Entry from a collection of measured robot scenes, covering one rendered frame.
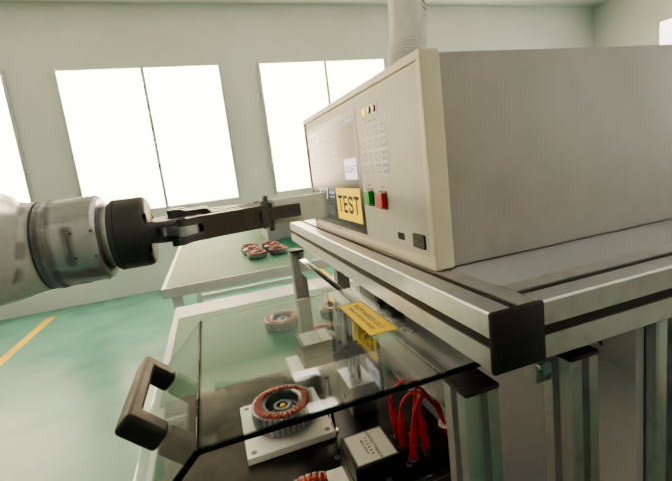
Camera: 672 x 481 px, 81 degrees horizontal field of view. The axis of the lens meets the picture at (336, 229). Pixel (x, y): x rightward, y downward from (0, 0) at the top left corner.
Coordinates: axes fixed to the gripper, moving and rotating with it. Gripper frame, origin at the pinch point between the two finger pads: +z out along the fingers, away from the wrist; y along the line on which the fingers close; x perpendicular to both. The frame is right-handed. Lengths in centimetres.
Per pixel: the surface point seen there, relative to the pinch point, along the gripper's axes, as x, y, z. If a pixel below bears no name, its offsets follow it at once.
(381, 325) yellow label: -11.6, 12.3, 4.1
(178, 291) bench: -47, -153, -31
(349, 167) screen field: 4.0, -6.4, 9.5
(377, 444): -31.0, 4.1, 5.2
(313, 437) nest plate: -40.0, -13.0, 0.1
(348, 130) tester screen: 9.0, -5.2, 9.5
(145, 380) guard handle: -12.0, 10.4, -17.9
